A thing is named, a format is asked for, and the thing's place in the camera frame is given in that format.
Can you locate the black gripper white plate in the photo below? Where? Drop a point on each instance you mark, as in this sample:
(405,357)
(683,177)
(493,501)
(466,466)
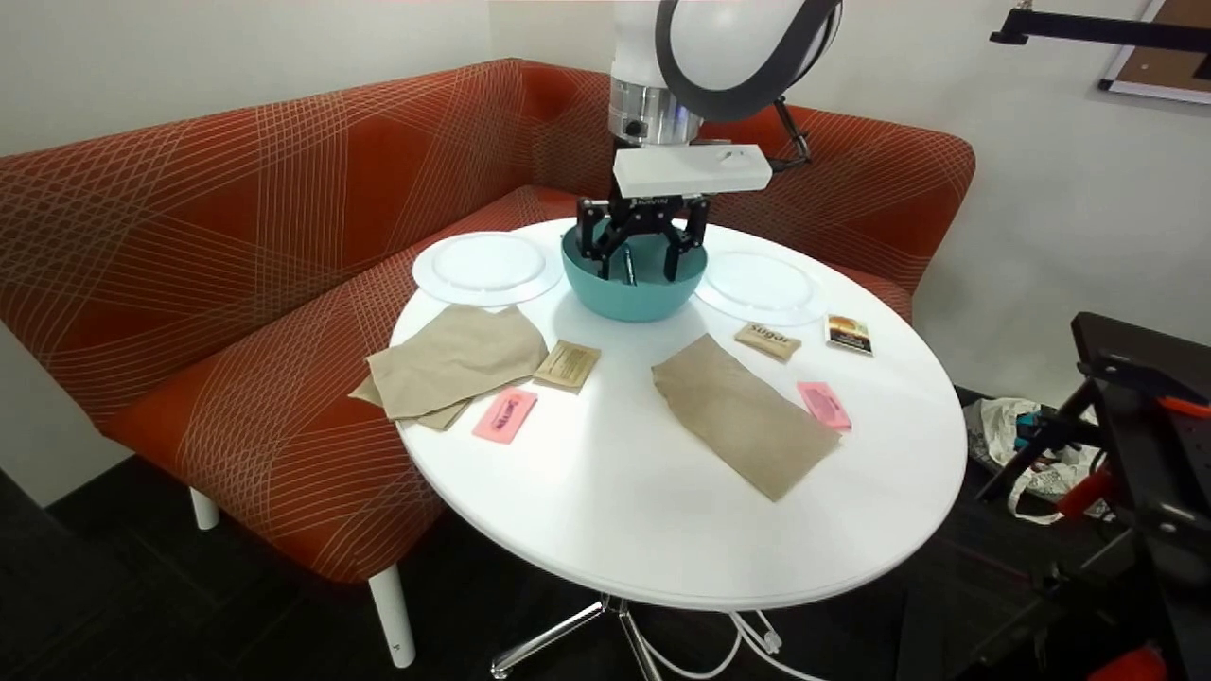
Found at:
(667,191)

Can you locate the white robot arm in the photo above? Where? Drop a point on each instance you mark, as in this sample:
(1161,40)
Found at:
(675,69)

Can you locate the teal plastic bowl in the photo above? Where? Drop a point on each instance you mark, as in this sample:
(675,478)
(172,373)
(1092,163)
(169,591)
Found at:
(633,283)

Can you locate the right white plate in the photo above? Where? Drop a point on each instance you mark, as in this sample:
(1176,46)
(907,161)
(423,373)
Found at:
(754,287)

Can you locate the white plate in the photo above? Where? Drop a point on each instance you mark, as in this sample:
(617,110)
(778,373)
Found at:
(486,269)
(754,287)

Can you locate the left brown sugar packet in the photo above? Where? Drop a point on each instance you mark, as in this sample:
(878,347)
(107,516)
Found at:
(568,365)

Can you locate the brown sugar packet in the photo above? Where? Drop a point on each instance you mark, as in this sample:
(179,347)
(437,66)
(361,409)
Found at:
(568,365)
(765,342)

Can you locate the left white plate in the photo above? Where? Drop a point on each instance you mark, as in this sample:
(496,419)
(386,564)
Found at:
(486,269)

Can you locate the right brown sugar packet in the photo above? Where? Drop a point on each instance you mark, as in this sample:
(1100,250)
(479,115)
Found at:
(765,342)

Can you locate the right beige cloth napkin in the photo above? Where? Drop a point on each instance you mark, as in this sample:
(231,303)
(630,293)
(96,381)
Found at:
(741,419)

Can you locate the beige cloth napkin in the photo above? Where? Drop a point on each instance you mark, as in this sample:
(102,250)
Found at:
(741,419)
(453,362)

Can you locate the left pink packet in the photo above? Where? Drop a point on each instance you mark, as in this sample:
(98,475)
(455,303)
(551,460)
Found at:
(503,414)

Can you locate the pink packet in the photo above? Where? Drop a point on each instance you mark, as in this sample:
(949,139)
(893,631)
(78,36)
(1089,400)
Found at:
(821,404)
(503,414)

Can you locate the dark yellow small packet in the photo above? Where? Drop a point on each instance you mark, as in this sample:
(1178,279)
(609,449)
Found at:
(849,336)

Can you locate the right pink packet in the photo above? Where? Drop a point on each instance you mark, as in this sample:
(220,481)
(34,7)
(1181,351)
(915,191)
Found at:
(821,404)

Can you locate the left beige cloth napkin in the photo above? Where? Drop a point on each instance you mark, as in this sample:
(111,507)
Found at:
(453,362)

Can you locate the chrome table base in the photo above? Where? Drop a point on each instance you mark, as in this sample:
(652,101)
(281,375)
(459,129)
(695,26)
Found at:
(510,660)

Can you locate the white bag on floor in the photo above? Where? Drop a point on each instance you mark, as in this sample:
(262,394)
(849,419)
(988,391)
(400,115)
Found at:
(1000,431)

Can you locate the orange patterned corner sofa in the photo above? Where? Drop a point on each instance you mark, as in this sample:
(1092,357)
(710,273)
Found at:
(208,293)

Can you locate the black red equipment cart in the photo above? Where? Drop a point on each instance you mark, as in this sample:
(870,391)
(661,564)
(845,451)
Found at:
(1139,602)

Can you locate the black wall mounted bar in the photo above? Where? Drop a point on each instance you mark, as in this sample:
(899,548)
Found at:
(1018,26)

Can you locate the framed board on wall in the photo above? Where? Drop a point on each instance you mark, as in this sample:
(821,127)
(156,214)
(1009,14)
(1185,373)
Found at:
(1162,72)

